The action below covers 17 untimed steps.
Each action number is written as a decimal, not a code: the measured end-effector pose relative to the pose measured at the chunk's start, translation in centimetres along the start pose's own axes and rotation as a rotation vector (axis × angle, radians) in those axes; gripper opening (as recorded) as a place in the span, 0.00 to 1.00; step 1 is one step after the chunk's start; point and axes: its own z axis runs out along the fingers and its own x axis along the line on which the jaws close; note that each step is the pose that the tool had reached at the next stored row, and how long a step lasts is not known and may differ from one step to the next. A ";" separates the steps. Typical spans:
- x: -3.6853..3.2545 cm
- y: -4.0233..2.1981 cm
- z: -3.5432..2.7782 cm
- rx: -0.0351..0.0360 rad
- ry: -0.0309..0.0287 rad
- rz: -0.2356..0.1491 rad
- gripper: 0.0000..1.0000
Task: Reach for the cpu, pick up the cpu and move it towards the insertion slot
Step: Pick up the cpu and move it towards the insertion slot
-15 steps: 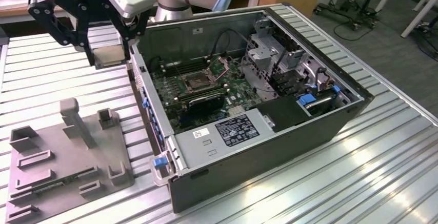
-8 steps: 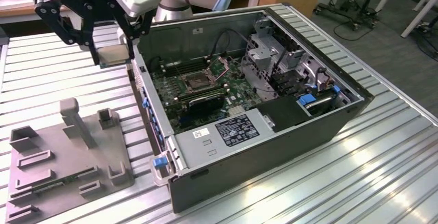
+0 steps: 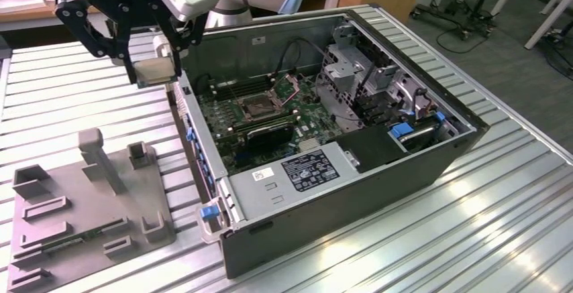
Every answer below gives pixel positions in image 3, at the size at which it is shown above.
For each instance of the locking lever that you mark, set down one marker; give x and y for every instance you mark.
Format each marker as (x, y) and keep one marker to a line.
(292, 95)

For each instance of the RAM slot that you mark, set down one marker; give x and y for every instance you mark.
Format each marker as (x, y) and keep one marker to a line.
(242, 86)
(242, 95)
(242, 90)
(242, 81)

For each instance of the green motherboard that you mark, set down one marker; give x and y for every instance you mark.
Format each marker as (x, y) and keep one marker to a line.
(312, 103)

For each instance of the hard disk in blue carrier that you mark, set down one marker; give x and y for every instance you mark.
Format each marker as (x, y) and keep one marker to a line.
(400, 130)

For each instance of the silver drive cage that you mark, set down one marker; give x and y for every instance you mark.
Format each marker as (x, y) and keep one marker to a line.
(340, 68)

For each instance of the black rolling stand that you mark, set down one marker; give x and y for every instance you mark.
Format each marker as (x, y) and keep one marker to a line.
(465, 18)

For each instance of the blue case latch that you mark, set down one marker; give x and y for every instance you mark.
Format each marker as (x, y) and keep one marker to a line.
(210, 213)

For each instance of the CPU socket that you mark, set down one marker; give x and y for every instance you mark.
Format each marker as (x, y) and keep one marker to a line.
(261, 108)

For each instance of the open black PC case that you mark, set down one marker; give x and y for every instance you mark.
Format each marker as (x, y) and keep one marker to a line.
(336, 222)

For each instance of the silver CPU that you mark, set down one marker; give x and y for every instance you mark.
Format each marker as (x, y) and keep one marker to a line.
(154, 70)

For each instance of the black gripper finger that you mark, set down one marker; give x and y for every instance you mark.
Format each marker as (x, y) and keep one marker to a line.
(97, 46)
(177, 43)

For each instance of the grey parts rack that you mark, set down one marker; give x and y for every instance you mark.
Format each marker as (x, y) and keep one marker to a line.
(90, 206)

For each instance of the green RAM stick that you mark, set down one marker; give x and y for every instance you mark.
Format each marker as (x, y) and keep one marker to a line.
(67, 242)

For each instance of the black graphics card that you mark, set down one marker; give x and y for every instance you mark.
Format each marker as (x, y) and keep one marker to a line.
(269, 137)

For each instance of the black plastic air shroud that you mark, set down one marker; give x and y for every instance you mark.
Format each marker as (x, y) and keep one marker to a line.
(372, 149)

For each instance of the small blue drive latch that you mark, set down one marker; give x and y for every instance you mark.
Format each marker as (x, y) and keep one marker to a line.
(439, 118)

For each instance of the small silver heatsink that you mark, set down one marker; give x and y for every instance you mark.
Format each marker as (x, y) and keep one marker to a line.
(309, 145)

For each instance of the grey power supply unit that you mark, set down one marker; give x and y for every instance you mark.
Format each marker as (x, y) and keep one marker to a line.
(260, 195)

